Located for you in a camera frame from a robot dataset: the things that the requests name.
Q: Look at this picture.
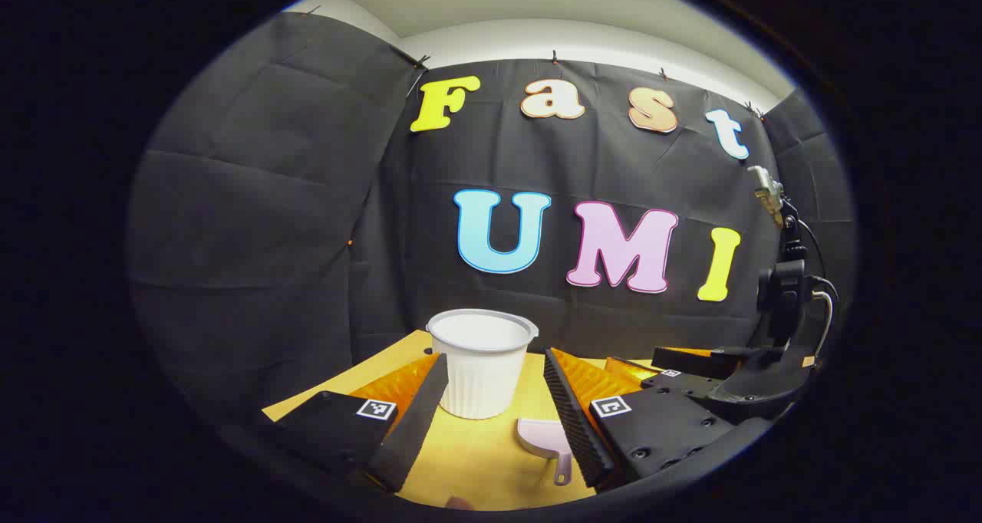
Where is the white ribbed garbage bin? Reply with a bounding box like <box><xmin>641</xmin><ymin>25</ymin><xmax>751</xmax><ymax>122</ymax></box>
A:
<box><xmin>426</xmin><ymin>308</ymin><xmax>539</xmax><ymax>420</ymax></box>

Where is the lilac plastic dustpan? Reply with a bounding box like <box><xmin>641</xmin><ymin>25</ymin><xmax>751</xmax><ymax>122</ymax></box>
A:
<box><xmin>516</xmin><ymin>418</ymin><xmax>575</xmax><ymax>487</ymax></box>

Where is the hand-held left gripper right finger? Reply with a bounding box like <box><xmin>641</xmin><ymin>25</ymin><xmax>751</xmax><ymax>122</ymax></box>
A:
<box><xmin>543</xmin><ymin>347</ymin><xmax>736</xmax><ymax>492</ymax></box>

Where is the yellow wooden desktop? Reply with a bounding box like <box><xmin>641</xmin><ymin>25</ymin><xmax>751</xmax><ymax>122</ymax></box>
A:
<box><xmin>261</xmin><ymin>329</ymin><xmax>668</xmax><ymax>512</ymax></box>

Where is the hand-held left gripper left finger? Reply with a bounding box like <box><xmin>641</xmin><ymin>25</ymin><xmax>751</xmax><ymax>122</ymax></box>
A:
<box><xmin>261</xmin><ymin>350</ymin><xmax>450</xmax><ymax>495</ymax></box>

